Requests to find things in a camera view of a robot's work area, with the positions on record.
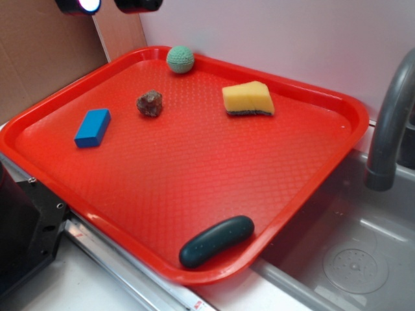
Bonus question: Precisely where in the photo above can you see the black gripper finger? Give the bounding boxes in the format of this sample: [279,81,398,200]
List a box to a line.
[55,0,101,16]
[115,0,162,13]

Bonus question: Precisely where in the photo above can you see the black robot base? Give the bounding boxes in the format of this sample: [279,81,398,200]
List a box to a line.
[1,165,68,298]

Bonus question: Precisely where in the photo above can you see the blue rectangular block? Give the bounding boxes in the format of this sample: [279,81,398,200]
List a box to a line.
[74,108,111,148]

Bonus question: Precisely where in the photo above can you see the brown cardboard panel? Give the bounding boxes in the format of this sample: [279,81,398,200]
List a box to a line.
[1,1,147,123]

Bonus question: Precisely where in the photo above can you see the green textured ball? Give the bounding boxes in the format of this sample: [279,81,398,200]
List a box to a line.
[166,45,195,74]

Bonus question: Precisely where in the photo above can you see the brown rock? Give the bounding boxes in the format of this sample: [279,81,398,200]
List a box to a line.
[136,90,163,117]

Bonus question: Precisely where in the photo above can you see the yellow sponge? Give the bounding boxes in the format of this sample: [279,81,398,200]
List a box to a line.
[222,81,275,115]

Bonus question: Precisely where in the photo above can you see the red plastic tray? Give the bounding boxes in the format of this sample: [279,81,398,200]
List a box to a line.
[1,47,369,285]

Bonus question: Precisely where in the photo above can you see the dark green toy cucumber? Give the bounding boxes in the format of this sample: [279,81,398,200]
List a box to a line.
[179,215,255,268]

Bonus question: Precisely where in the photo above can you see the grey faucet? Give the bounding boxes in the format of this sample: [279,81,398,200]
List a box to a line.
[364,49,414,191]

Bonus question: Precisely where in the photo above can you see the grey plastic sink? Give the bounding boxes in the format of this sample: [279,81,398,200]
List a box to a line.
[252,151,414,310]

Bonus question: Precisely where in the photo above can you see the metal rail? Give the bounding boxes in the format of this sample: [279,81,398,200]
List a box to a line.
[0,152,215,311]

